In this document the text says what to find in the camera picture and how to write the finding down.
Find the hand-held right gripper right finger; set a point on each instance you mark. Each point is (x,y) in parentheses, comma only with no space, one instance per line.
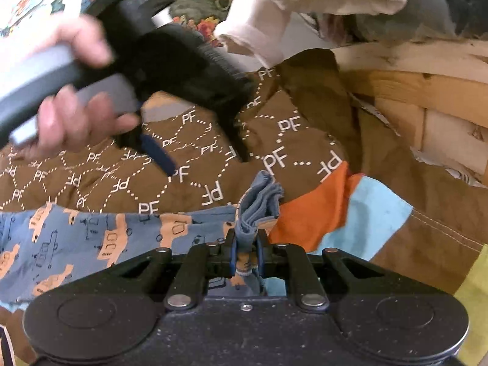
(261,254)

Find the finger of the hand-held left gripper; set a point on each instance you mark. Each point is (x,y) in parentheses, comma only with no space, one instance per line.
(160,156)
(234,137)

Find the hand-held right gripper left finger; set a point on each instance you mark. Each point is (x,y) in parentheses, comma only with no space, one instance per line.
(230,254)

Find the blue printed pants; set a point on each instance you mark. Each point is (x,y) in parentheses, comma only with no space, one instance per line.
(76,244)

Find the person's left hand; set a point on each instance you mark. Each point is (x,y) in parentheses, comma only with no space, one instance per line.
(84,122)

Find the brown patchwork printed blanket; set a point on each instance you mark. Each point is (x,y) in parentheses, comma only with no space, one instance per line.
(293,152)

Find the torn landscape wall poster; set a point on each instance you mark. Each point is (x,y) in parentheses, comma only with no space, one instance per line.
(202,11)

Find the wooden bed frame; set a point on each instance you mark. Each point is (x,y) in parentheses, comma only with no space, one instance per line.
(411,91)

